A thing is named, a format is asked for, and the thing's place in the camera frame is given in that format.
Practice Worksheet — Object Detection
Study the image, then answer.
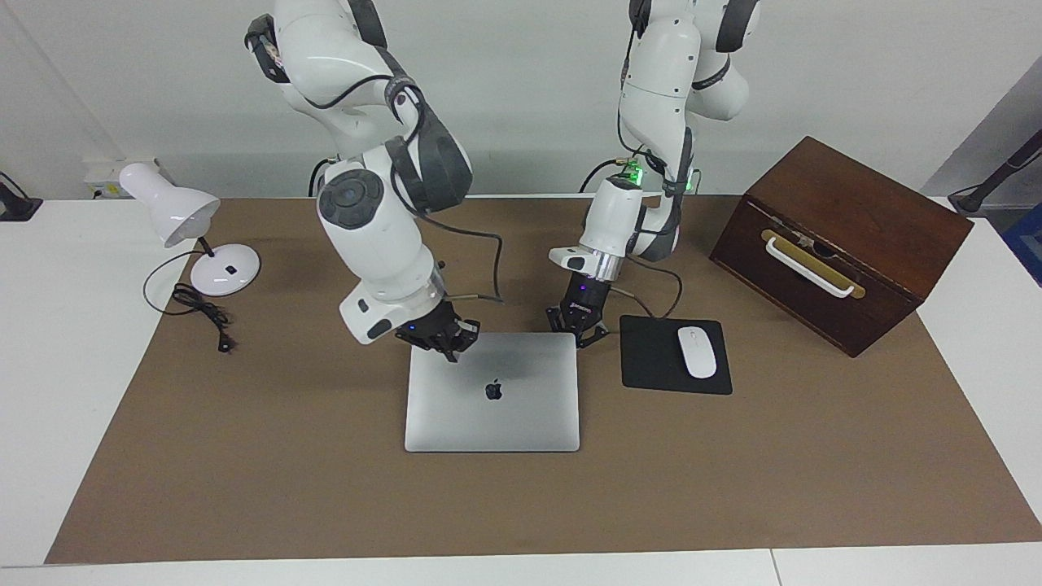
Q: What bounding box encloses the silver laptop computer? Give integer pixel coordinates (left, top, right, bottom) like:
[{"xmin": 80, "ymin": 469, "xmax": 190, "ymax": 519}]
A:
[{"xmin": 404, "ymin": 331, "xmax": 581, "ymax": 453}]

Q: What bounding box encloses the black mouse pad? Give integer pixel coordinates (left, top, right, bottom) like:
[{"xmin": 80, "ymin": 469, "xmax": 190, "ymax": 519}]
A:
[{"xmin": 620, "ymin": 315, "xmax": 733, "ymax": 396}]

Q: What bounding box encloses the white computer mouse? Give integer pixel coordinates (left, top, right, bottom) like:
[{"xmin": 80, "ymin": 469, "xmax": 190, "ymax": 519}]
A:
[{"xmin": 677, "ymin": 326, "xmax": 718, "ymax": 380}]

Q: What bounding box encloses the brown table mat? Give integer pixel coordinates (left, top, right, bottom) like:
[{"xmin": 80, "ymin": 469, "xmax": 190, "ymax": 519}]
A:
[{"xmin": 45, "ymin": 195, "xmax": 1042, "ymax": 565}]

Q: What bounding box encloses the white desk lamp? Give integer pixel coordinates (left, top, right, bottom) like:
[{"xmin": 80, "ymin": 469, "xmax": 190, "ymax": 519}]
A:
[{"xmin": 118, "ymin": 161, "xmax": 262, "ymax": 298}]

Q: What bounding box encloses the dark brown wooden box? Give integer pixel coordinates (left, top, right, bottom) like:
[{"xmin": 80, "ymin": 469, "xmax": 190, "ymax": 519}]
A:
[{"xmin": 709, "ymin": 135, "xmax": 975, "ymax": 359}]

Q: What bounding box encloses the black stand with round foot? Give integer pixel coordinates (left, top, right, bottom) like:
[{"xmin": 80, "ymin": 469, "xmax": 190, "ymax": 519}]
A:
[{"xmin": 948, "ymin": 129, "xmax": 1042, "ymax": 216}]

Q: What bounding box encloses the black stand with flat foot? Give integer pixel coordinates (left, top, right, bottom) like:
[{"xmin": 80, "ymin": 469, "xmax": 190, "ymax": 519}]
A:
[{"xmin": 0, "ymin": 171, "xmax": 43, "ymax": 222}]

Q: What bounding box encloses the blue crate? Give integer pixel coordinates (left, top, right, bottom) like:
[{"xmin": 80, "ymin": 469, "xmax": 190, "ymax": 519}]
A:
[{"xmin": 1000, "ymin": 203, "xmax": 1042, "ymax": 287}]

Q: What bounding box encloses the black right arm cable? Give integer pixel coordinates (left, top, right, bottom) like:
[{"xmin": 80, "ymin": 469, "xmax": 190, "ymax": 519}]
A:
[{"xmin": 297, "ymin": 73, "xmax": 506, "ymax": 306}]

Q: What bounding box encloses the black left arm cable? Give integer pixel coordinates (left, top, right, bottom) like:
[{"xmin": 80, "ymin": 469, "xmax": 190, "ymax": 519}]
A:
[{"xmin": 615, "ymin": 0, "xmax": 701, "ymax": 320}]

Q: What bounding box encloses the white box handle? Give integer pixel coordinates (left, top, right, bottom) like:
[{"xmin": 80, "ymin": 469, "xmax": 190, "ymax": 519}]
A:
[{"xmin": 765, "ymin": 236, "xmax": 856, "ymax": 299}]

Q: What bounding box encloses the brass handle plate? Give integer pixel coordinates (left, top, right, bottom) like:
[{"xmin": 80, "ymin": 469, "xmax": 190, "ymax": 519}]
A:
[{"xmin": 761, "ymin": 229, "xmax": 866, "ymax": 300}]

